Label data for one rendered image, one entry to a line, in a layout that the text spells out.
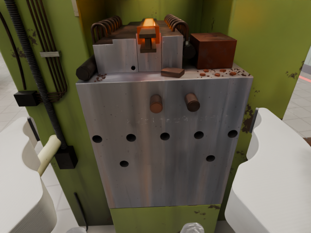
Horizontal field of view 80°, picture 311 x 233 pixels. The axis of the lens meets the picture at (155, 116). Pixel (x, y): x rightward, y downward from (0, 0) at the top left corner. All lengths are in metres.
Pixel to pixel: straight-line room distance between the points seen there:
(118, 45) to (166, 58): 0.11
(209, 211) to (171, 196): 0.16
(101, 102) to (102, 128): 0.07
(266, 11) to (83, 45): 0.52
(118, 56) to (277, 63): 0.49
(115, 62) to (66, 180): 0.66
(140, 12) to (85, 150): 0.62
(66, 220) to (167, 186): 0.84
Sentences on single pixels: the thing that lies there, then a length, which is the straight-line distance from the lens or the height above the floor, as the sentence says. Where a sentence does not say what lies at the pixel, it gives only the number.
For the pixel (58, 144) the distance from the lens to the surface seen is 0.77.
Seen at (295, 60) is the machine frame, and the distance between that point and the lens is 0.75.
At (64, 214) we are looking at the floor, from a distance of 1.36.
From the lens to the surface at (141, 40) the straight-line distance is 0.43.
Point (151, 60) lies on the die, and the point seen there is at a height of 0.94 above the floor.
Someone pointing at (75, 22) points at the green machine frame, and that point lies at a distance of 0.61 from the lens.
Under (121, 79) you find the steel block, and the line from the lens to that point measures 0.42.
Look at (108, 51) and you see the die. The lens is 0.46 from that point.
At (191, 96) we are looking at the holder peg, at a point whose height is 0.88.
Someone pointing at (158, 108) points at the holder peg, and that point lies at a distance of 0.38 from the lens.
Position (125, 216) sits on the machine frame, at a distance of 0.74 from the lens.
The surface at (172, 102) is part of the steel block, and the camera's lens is 0.43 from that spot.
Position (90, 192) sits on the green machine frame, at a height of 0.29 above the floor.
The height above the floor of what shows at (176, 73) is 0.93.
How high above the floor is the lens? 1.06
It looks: 31 degrees down
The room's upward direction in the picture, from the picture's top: 2 degrees counter-clockwise
